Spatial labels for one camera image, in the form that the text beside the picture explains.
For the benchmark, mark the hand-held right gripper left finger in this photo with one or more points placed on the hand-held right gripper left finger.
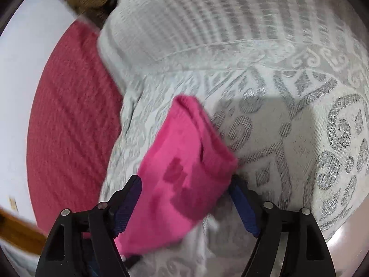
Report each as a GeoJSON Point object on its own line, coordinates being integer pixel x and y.
{"type": "Point", "coordinates": [128, 205]}

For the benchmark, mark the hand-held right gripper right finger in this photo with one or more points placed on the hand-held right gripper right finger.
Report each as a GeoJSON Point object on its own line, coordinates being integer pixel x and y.
{"type": "Point", "coordinates": [243, 207]}

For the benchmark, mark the pink pants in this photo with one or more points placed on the pink pants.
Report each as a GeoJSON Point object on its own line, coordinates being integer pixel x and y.
{"type": "Point", "coordinates": [178, 155]}

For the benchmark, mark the dark red textured blanket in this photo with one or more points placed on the dark red textured blanket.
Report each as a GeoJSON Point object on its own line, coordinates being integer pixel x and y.
{"type": "Point", "coordinates": [72, 121]}

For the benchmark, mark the grey patterned bedspread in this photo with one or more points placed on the grey patterned bedspread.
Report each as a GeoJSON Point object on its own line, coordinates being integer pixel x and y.
{"type": "Point", "coordinates": [259, 63]}

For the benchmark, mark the wooden door frame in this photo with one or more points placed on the wooden door frame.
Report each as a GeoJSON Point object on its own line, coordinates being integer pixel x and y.
{"type": "Point", "coordinates": [20, 230]}

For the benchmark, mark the small beige wall plate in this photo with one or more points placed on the small beige wall plate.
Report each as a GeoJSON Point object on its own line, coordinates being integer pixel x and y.
{"type": "Point", "coordinates": [12, 202]}

